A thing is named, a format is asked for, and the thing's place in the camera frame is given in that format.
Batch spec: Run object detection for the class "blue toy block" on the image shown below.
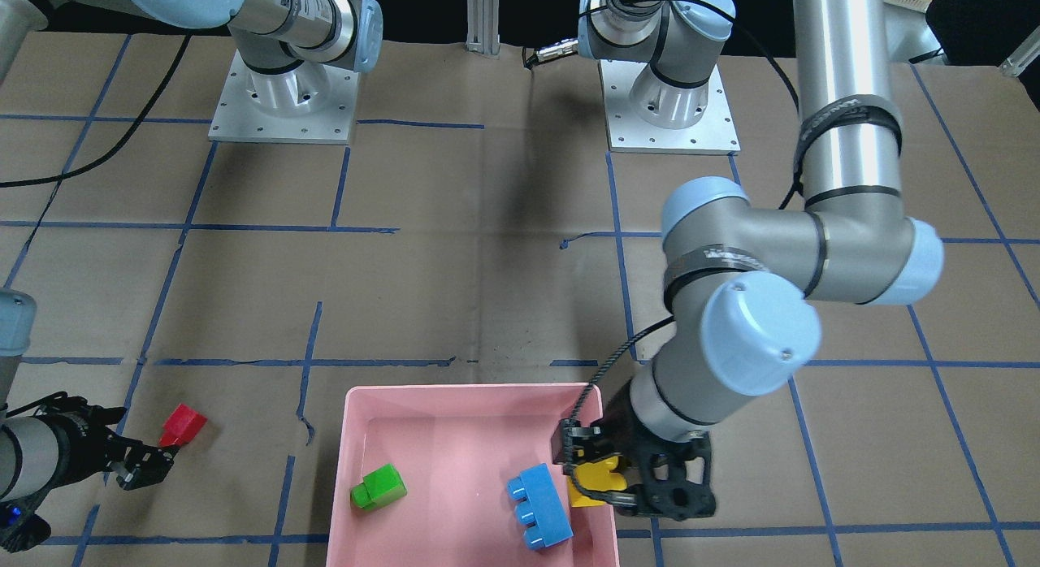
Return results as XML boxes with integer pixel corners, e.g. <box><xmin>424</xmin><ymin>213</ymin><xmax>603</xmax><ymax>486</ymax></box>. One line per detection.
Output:
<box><xmin>506</xmin><ymin>463</ymin><xmax>574</xmax><ymax>552</ymax></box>

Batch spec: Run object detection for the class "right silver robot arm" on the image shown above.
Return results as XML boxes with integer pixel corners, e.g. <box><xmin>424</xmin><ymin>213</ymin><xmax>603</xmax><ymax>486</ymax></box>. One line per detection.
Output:
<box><xmin>2</xmin><ymin>0</ymin><xmax>383</xmax><ymax>553</ymax></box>

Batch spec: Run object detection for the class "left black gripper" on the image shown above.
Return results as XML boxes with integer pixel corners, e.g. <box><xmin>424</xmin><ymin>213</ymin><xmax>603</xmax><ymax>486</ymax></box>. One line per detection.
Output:
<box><xmin>551</xmin><ymin>384</ymin><xmax>717</xmax><ymax>522</ymax></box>

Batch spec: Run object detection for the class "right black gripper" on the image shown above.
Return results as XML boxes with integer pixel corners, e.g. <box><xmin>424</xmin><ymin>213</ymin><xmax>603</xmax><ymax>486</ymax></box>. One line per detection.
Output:
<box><xmin>1</xmin><ymin>393</ymin><xmax>176</xmax><ymax>552</ymax></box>

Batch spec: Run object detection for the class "aluminium frame post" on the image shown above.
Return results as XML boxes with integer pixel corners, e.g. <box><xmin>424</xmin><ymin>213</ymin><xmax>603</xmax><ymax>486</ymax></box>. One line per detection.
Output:
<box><xmin>465</xmin><ymin>0</ymin><xmax>501</xmax><ymax>58</ymax></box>

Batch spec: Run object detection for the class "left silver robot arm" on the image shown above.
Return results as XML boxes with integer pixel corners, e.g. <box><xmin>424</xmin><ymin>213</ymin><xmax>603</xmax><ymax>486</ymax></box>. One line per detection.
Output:
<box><xmin>554</xmin><ymin>0</ymin><xmax>943</xmax><ymax>522</ymax></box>

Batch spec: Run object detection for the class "red toy block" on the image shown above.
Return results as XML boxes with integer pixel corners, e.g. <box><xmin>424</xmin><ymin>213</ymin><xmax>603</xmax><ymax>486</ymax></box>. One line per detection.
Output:
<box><xmin>158</xmin><ymin>403</ymin><xmax>208</xmax><ymax>448</ymax></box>

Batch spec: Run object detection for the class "yellow toy block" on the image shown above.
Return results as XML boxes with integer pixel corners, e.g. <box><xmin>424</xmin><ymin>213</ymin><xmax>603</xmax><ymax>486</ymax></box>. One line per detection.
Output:
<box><xmin>567</xmin><ymin>456</ymin><xmax>628</xmax><ymax>508</ymax></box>

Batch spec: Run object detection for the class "pink plastic box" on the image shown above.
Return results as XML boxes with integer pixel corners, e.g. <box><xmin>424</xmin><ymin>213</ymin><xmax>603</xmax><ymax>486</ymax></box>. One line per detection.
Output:
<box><xmin>326</xmin><ymin>383</ymin><xmax>619</xmax><ymax>566</ymax></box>

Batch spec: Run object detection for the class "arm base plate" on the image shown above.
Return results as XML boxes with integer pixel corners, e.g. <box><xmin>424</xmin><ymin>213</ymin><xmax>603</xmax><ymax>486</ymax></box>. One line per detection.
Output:
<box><xmin>208</xmin><ymin>53</ymin><xmax>363</xmax><ymax>145</ymax></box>
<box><xmin>599</xmin><ymin>60</ymin><xmax>742</xmax><ymax>156</ymax></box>

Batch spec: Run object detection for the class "green toy block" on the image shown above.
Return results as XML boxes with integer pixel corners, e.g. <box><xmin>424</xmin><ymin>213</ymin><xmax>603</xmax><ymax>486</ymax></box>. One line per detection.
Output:
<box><xmin>349</xmin><ymin>463</ymin><xmax>408</xmax><ymax>512</ymax></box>

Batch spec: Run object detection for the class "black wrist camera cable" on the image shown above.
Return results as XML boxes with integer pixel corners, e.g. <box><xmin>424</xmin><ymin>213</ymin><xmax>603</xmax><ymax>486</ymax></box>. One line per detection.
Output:
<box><xmin>0</xmin><ymin>31</ymin><xmax>196</xmax><ymax>188</ymax></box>

